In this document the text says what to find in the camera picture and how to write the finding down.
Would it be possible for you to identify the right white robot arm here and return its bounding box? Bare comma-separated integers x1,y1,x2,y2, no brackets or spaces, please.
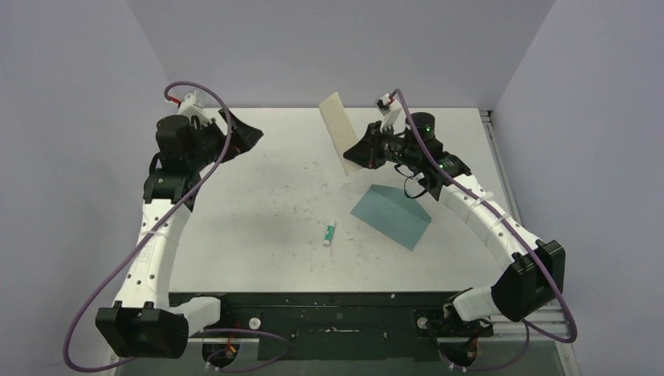
343,112,566,335

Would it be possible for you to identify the tan paper letter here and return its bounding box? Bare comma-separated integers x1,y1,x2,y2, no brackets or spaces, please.
319,92,361,176

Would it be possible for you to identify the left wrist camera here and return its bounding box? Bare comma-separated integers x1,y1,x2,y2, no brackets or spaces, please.
177,89,214,125

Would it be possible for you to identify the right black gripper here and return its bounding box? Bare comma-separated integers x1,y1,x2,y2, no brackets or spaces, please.
343,121,419,172

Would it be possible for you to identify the teal envelope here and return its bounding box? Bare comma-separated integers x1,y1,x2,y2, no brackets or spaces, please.
351,184,431,251

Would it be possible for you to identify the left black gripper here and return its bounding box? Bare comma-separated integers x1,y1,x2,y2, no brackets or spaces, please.
187,109,262,172

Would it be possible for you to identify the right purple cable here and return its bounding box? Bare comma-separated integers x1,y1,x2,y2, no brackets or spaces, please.
392,88,579,345

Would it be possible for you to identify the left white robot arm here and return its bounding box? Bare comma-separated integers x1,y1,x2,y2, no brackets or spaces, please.
96,114,264,359

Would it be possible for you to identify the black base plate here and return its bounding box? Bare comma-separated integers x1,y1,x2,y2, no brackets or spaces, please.
194,292,493,361

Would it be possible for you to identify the green white glue stick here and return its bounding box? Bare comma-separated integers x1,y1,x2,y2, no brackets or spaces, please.
323,219,337,247

